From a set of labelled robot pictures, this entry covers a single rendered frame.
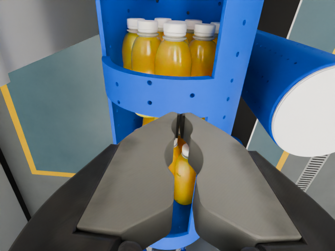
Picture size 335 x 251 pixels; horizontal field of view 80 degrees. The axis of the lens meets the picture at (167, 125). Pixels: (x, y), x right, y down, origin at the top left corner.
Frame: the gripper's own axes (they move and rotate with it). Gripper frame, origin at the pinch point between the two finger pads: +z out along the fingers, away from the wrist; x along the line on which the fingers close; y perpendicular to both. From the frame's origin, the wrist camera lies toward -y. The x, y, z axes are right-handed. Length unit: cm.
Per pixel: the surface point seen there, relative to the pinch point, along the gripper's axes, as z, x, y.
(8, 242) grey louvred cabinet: 102, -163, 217
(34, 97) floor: 141, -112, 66
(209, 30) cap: 28.5, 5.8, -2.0
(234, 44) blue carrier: 19.8, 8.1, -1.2
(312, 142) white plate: 37, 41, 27
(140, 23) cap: 29.4, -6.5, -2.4
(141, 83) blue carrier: 18.2, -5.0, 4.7
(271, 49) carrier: 63, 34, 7
